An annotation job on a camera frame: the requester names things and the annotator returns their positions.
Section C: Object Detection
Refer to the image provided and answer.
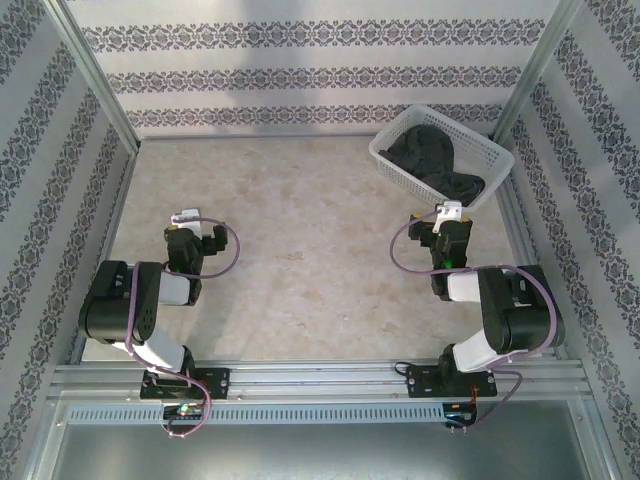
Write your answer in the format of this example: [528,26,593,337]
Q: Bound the dark grey trousers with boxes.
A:
[377,124,487,207]

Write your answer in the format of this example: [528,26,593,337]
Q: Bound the white perforated plastic basket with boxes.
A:
[368,103,516,214]

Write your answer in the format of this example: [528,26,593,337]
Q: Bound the left controller board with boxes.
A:
[163,403,206,421]

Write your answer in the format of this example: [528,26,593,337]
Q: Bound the controller board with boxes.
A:
[443,401,477,429]
[163,403,206,421]

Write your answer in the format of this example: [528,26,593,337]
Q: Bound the right controller board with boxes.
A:
[443,401,477,429]

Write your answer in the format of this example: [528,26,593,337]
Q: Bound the grey metal sheet panel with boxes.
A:
[47,419,604,480]

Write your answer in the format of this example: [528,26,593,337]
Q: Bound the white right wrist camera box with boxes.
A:
[433,199,462,232]

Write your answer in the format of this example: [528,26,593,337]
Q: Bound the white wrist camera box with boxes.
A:
[171,208,202,232]
[433,199,462,232]

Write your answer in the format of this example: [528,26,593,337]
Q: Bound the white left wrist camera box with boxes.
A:
[171,208,202,232]

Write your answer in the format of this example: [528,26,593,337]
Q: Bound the aluminium side rail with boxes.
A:
[499,174,569,359]

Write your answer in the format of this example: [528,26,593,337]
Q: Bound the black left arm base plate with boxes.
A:
[139,367,232,400]

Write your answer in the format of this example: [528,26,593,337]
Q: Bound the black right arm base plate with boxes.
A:
[405,363,499,399]

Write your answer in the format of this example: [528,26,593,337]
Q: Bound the aluminium mounting rail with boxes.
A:
[49,358,587,400]

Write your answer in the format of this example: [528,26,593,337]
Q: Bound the aluminium frame post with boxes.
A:
[43,0,142,154]
[491,0,584,144]

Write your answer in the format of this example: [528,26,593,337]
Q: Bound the slotted grey cable duct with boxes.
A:
[67,402,449,424]

